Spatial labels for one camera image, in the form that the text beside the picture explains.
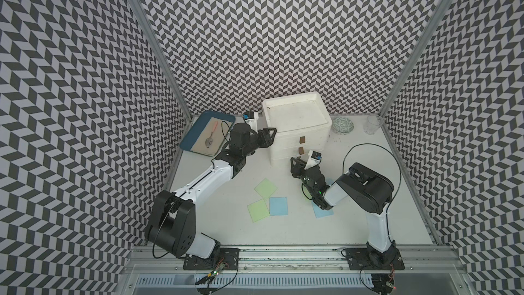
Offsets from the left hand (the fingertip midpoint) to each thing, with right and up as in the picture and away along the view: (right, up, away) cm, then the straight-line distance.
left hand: (272, 132), depth 82 cm
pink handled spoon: (-33, -5, +23) cm, 40 cm away
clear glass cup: (+55, +4, +28) cm, 62 cm away
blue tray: (-41, +3, +30) cm, 51 cm away
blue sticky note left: (+2, -32, +4) cm, 32 cm away
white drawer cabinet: (+12, +4, +1) cm, 13 cm away
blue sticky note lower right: (+20, -34, +2) cm, 40 cm away
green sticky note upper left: (-3, -26, +9) cm, 27 cm away
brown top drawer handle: (+12, -3, +2) cm, 13 cm away
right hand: (+9, -14, +13) cm, 21 cm away
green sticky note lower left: (-6, -33, +3) cm, 34 cm away
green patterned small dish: (+39, +4, +29) cm, 49 cm away
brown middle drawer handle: (+13, -8, +7) cm, 16 cm away
